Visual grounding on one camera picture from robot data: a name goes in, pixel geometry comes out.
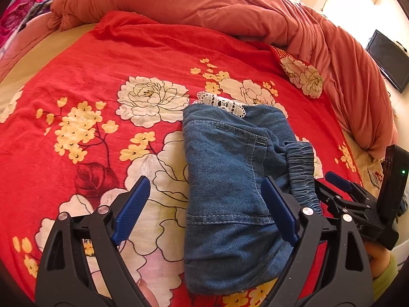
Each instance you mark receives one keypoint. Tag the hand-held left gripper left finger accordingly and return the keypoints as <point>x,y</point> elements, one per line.
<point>132,211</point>

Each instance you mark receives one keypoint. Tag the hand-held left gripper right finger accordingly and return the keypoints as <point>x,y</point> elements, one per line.
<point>279,211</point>

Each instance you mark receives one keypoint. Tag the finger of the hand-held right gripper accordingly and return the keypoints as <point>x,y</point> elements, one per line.
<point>329,198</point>
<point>338,180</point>

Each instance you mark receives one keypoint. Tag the blue denim pants lace trim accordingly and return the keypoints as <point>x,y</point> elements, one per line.
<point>223,182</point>

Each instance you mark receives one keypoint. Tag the person's right forearm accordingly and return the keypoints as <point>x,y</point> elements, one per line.
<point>386,281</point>

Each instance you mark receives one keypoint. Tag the person's right hand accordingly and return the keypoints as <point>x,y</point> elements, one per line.
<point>378,259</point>

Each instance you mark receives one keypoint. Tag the person's left hand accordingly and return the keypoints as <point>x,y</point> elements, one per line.
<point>147,292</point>

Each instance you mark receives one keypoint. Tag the black television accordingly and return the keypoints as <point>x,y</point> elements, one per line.
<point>388,57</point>

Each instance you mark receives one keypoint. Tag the red floral blanket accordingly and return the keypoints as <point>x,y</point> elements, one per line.
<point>127,57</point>

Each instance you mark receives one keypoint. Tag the pink pillow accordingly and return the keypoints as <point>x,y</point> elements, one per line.
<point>22,43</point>

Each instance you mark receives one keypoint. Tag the salmon pink quilt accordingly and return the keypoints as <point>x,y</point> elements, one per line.
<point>223,3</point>

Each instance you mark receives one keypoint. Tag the magenta cloth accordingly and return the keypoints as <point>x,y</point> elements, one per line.
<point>16,16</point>

